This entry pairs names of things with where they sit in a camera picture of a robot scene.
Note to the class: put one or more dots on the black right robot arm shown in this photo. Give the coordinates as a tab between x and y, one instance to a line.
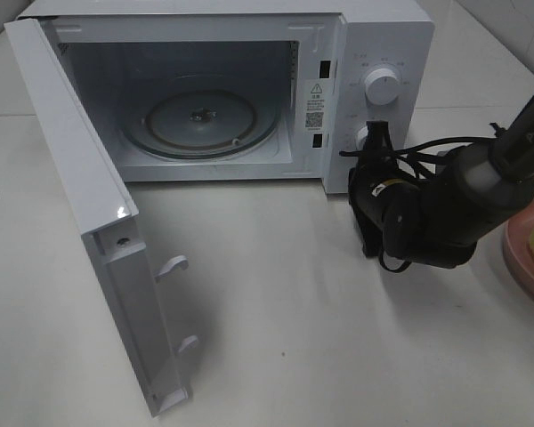
431	203

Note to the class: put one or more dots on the white upper microwave knob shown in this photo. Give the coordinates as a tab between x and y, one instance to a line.
382	86

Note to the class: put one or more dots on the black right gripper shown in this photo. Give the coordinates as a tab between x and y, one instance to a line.
384	199

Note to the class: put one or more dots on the pink round plate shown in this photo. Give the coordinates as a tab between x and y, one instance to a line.
516	251

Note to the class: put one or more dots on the white microwave oven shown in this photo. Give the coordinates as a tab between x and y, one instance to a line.
321	50

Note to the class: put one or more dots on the white microwave door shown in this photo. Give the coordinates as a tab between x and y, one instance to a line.
105	214

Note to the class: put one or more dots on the white lower timer knob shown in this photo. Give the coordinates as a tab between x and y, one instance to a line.
361	137

